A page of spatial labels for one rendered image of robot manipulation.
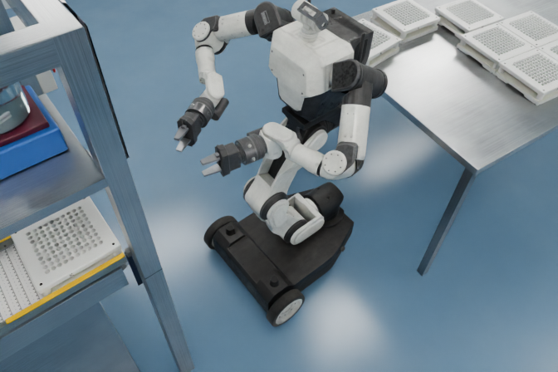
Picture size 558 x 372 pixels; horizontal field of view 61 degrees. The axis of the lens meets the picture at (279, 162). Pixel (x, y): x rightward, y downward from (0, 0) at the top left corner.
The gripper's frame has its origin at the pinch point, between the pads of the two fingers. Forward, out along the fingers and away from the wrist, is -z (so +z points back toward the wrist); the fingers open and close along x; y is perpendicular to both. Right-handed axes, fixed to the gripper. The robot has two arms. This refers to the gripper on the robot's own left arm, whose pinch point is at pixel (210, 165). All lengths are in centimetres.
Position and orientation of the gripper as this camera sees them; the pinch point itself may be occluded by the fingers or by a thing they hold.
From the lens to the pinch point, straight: 153.9
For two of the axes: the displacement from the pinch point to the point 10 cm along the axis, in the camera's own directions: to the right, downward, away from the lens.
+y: -5.1, -6.4, 5.7
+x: -0.2, 6.7, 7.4
